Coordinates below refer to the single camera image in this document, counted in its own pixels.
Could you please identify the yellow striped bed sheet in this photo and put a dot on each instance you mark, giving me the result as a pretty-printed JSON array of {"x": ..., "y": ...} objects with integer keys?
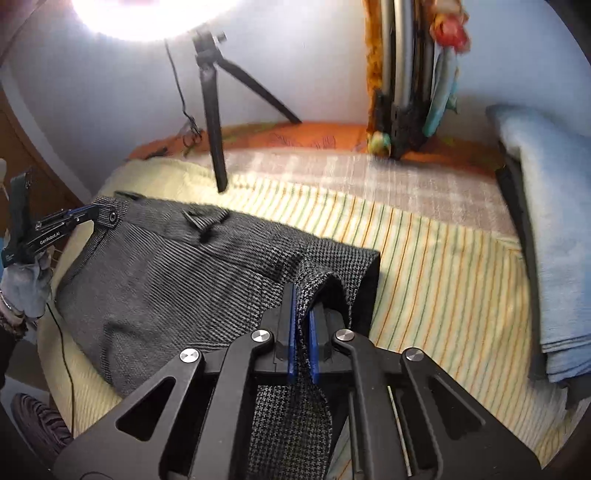
[{"x": 438, "y": 277}]

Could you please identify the person's left forearm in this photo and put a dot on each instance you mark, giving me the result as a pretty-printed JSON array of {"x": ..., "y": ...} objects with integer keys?
[{"x": 10, "y": 318}]

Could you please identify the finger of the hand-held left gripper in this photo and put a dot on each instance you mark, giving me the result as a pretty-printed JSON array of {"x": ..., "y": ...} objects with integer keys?
[{"x": 87, "y": 216}]

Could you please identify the person's left hand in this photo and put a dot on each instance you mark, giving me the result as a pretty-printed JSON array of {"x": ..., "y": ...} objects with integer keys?
[{"x": 28, "y": 290}]

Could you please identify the brown wooden furniture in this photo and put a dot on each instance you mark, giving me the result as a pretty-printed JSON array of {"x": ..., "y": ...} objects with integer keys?
[{"x": 27, "y": 152}]

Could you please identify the orange printed blanket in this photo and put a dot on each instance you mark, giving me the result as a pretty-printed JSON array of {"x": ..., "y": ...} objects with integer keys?
[{"x": 295, "y": 136}]

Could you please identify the folded light blue towel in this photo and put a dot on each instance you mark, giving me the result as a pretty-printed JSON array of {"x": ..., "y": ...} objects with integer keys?
[{"x": 561, "y": 240}]

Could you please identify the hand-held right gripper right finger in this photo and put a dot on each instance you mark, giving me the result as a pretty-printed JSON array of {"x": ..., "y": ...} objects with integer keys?
[{"x": 316, "y": 346}]

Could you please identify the dark folded cloth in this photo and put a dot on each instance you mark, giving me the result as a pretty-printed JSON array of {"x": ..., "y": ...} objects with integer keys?
[{"x": 521, "y": 240}]

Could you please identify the orange fringed hanging cloth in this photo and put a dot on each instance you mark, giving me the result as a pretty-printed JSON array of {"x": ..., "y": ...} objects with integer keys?
[{"x": 373, "y": 60}]

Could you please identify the grey checked pants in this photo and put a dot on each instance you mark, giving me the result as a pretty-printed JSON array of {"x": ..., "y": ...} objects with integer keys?
[{"x": 175, "y": 286}]

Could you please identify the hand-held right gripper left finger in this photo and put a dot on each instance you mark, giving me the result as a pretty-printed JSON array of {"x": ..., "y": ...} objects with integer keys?
[{"x": 291, "y": 332}]

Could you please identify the black tripod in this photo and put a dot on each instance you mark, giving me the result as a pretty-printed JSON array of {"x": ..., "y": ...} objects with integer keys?
[{"x": 213, "y": 115}]

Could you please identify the dark ribbed shoe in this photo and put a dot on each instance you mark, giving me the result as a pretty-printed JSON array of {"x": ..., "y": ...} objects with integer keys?
[{"x": 41, "y": 417}]

